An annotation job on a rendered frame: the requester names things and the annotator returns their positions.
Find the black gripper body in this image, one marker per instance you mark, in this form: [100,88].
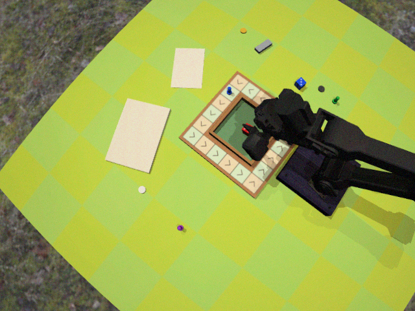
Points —
[256,143]

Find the blue die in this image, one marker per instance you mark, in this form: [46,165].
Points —
[300,83]

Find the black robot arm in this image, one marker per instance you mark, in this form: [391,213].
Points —
[340,142]

